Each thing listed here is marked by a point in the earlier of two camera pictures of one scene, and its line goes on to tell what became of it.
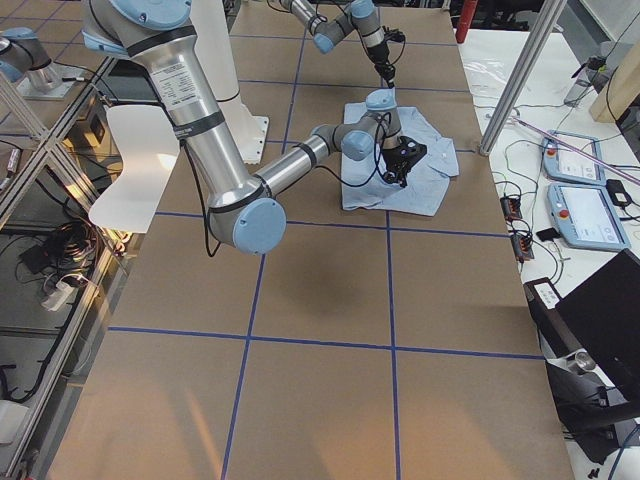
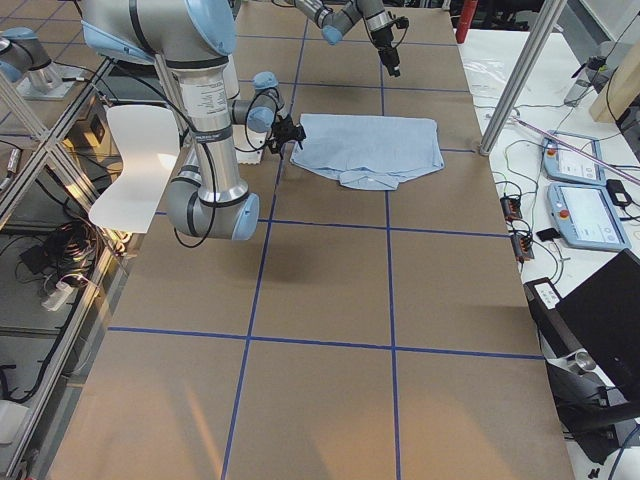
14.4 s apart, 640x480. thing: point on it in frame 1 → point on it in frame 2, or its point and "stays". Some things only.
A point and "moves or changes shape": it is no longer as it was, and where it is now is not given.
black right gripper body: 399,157 → 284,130
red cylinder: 465,20 stays
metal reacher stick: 577,149 stays
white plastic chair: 149,147 stays
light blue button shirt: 364,185 moves or changes shape
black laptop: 601,317 stays
